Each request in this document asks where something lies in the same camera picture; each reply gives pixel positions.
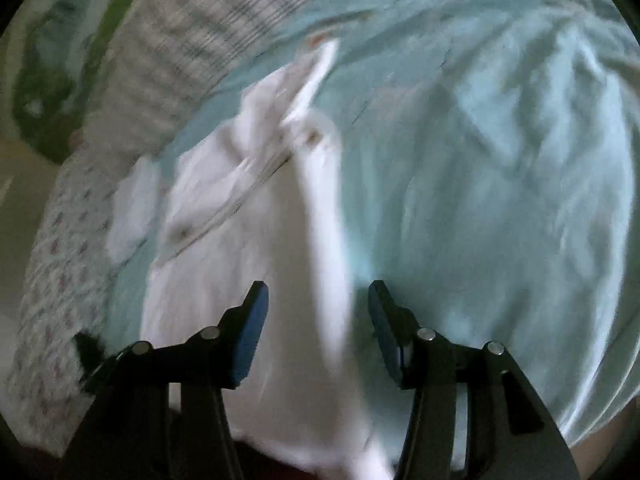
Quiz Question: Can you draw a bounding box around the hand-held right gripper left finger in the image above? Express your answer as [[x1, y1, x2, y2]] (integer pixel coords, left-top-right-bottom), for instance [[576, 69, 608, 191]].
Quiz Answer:
[[56, 281, 270, 480]]

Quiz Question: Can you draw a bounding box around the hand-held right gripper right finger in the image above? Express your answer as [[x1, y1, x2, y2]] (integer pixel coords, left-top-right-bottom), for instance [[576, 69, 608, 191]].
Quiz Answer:
[[368, 280, 581, 480]]

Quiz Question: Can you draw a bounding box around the white button shirt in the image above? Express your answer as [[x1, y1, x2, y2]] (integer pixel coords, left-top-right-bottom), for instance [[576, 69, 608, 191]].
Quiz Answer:
[[106, 40, 396, 480]]

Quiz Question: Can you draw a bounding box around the light teal bed sheet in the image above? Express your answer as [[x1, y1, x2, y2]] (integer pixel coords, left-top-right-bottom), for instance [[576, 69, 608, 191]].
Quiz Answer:
[[102, 0, 638, 446]]

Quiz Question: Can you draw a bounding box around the floral print quilt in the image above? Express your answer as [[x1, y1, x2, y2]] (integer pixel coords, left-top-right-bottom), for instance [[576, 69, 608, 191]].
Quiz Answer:
[[5, 152, 151, 453]]

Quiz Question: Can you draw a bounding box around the grey checked blanket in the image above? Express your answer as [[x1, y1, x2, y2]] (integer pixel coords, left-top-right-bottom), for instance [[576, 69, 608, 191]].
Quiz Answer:
[[82, 0, 371, 161]]

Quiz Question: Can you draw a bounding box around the green and white cloth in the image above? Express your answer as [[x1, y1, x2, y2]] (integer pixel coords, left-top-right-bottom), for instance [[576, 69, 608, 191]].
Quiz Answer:
[[11, 0, 156, 163]]

